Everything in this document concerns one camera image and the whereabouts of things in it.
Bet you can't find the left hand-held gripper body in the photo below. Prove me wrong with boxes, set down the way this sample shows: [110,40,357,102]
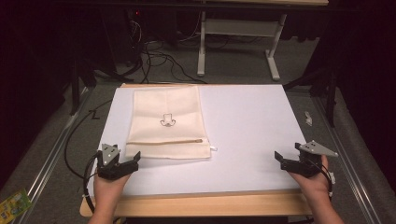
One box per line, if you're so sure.
[96,143,131,181]

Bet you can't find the person's right hand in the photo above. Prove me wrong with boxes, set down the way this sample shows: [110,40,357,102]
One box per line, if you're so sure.
[287,154,332,203]

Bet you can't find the black computer tower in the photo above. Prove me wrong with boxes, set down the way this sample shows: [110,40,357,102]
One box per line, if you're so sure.
[123,8,148,68]

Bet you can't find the white metal desk frame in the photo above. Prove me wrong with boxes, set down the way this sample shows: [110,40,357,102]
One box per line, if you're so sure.
[196,10,288,82]

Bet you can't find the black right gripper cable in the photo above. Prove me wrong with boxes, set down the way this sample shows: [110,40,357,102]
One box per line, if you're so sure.
[306,157,334,201]

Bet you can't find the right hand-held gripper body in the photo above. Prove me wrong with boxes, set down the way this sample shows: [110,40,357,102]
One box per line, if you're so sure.
[293,140,339,179]

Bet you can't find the white table mat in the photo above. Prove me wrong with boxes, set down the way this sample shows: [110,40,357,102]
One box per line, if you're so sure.
[86,84,308,197]

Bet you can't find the person's left hand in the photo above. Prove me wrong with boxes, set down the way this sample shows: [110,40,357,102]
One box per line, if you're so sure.
[92,172,132,216]

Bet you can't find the black floor cables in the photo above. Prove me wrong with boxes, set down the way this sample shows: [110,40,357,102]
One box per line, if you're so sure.
[124,12,209,85]

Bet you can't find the black metal stand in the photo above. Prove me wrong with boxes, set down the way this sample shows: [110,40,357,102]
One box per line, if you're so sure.
[68,57,98,117]
[282,62,340,129]

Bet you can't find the green yellow packet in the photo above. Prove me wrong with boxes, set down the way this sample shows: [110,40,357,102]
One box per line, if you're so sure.
[0,189,34,224]

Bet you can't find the cream cloth zipper bag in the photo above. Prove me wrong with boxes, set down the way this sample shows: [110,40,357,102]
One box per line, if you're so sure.
[124,85,219,161]

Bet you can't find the metal floor rail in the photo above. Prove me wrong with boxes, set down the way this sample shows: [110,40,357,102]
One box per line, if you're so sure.
[12,87,95,224]
[311,92,385,224]

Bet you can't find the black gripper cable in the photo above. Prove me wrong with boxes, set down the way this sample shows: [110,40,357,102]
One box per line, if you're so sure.
[306,157,334,201]
[64,99,113,215]

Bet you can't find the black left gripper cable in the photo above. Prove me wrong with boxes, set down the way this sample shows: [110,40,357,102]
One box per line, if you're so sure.
[64,99,113,215]

